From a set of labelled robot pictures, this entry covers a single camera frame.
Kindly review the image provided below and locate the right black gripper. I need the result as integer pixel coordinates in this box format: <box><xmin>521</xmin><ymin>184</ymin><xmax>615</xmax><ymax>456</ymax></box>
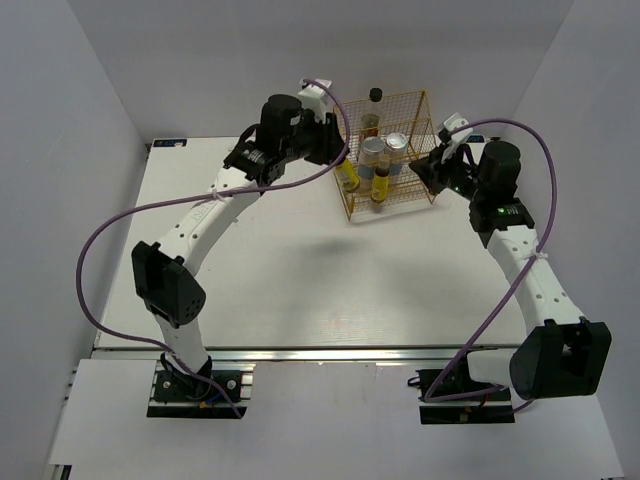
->
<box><xmin>410</xmin><ymin>140</ymin><xmax>487</xmax><ymax>202</ymax></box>

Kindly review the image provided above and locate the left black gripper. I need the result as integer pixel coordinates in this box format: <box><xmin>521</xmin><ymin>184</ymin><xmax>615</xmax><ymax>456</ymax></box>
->
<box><xmin>280</xmin><ymin>107</ymin><xmax>349</xmax><ymax>165</ymax></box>

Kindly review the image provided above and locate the small yellow label bottle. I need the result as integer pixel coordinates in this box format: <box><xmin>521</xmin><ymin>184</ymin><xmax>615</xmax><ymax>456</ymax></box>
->
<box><xmin>335</xmin><ymin>159</ymin><xmax>360</xmax><ymax>192</ymax></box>
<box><xmin>370</xmin><ymin>154</ymin><xmax>391</xmax><ymax>203</ymax></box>

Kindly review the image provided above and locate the dark sauce bottle red label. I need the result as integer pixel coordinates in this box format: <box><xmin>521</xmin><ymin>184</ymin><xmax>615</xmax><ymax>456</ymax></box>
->
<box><xmin>360</xmin><ymin>87</ymin><xmax>383</xmax><ymax>141</ymax></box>

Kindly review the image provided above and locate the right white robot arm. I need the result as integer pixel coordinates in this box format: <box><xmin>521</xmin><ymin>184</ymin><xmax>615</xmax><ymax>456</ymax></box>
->
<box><xmin>409</xmin><ymin>141</ymin><xmax>612</xmax><ymax>400</ymax></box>

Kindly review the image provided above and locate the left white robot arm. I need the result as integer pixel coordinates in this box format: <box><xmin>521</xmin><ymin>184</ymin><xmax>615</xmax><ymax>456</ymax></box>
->
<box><xmin>132</xmin><ymin>84</ymin><xmax>345</xmax><ymax>399</ymax></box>

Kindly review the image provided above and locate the left blue table sticker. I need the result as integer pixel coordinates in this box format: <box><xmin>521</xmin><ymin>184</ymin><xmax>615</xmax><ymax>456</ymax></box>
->
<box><xmin>152</xmin><ymin>138</ymin><xmax>187</xmax><ymax>148</ymax></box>

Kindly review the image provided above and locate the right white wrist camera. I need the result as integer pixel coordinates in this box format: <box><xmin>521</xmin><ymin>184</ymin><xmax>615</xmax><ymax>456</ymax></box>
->
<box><xmin>437</xmin><ymin>113</ymin><xmax>473</xmax><ymax>160</ymax></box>

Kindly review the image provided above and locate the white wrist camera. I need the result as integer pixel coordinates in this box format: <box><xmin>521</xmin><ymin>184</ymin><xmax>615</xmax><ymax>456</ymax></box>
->
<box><xmin>437</xmin><ymin>113</ymin><xmax>473</xmax><ymax>160</ymax></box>
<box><xmin>297</xmin><ymin>79</ymin><xmax>332</xmax><ymax>123</ymax></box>

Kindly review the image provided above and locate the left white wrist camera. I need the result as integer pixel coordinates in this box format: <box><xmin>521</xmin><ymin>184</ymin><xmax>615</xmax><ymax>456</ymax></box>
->
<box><xmin>297</xmin><ymin>79</ymin><xmax>332</xmax><ymax>123</ymax></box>

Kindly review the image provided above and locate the yellow wire basket rack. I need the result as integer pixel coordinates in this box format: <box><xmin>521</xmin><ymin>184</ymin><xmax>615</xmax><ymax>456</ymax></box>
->
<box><xmin>334</xmin><ymin>88</ymin><xmax>436</xmax><ymax>222</ymax></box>

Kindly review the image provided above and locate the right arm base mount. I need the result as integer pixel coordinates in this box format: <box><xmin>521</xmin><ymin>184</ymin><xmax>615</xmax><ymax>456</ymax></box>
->
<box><xmin>404</xmin><ymin>347</ymin><xmax>515</xmax><ymax>426</ymax></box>

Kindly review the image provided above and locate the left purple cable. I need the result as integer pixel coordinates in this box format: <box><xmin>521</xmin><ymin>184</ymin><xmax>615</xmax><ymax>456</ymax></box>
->
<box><xmin>75</xmin><ymin>77</ymin><xmax>352</xmax><ymax>419</ymax></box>

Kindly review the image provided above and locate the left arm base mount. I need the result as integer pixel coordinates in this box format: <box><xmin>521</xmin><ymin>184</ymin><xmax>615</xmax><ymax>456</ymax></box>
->
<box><xmin>146</xmin><ymin>354</ymin><xmax>250</xmax><ymax>420</ymax></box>

